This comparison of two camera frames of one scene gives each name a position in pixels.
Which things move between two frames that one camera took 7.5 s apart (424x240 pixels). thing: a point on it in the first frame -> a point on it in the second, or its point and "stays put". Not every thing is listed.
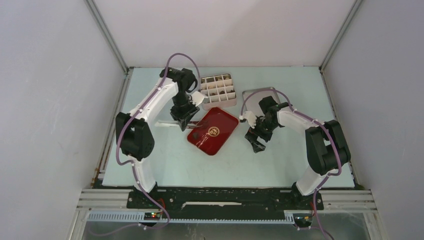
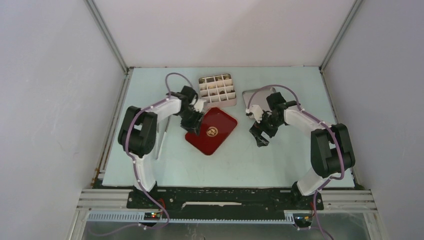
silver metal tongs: (191, 124) -> (161, 125)
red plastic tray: (221, 125) stays put
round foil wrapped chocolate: (213, 131) stays put
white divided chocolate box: (219, 90) stays put
